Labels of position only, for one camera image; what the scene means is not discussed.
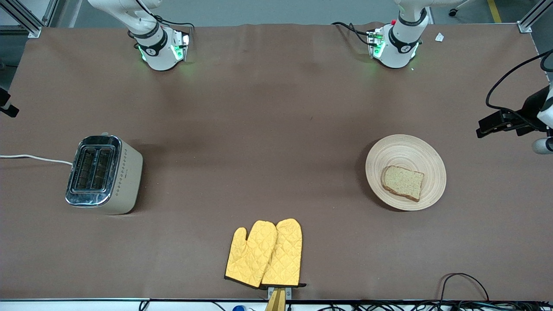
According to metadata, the round wooden plate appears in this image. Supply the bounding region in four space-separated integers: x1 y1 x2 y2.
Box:
365 134 447 212

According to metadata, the slice of brown bread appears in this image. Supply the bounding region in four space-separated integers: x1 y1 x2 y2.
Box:
381 165 425 203

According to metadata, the cream and chrome toaster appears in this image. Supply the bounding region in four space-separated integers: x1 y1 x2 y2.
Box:
65 132 143 215

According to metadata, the office chair caster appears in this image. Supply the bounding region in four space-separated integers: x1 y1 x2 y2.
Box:
448 0 476 18

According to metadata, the brown table cover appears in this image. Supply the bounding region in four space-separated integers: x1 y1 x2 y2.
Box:
0 22 553 301

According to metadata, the yellow quilted oven mitt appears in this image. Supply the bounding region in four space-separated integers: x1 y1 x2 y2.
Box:
225 220 278 289
261 218 303 288

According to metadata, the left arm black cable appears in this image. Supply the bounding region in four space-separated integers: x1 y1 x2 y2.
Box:
486 49 553 118

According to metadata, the white toaster power cable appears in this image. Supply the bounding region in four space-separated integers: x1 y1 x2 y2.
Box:
0 154 73 166

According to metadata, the aluminium frame post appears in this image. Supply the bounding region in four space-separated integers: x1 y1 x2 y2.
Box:
0 0 42 38
517 0 553 34

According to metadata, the looped black cable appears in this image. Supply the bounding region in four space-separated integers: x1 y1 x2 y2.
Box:
439 273 491 303

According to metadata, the black base cable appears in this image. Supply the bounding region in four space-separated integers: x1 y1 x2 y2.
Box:
331 21 373 46

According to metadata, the bundle of black cables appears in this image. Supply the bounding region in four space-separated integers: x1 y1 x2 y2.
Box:
287 300 553 311

